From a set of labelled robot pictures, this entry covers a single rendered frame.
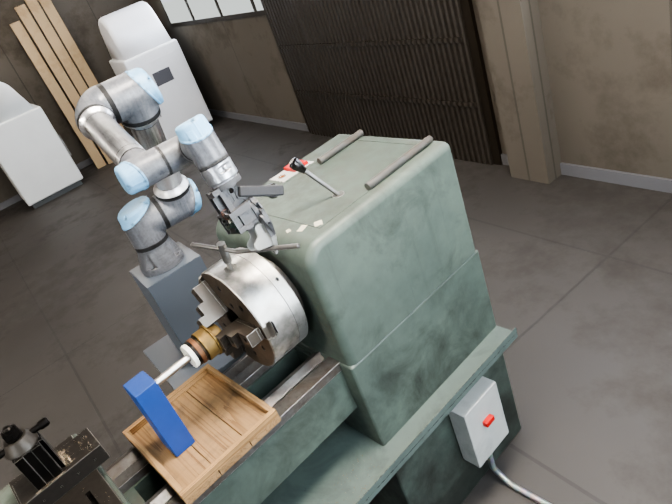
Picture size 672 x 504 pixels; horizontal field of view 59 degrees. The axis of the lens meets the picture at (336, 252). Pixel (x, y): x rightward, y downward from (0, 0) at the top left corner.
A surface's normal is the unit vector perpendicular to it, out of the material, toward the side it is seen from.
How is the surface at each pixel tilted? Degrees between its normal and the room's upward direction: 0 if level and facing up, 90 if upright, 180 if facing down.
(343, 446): 0
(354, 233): 90
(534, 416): 0
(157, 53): 90
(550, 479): 0
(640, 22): 90
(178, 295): 90
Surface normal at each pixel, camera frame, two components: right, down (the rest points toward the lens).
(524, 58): -0.76, 0.53
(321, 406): 0.65, 0.19
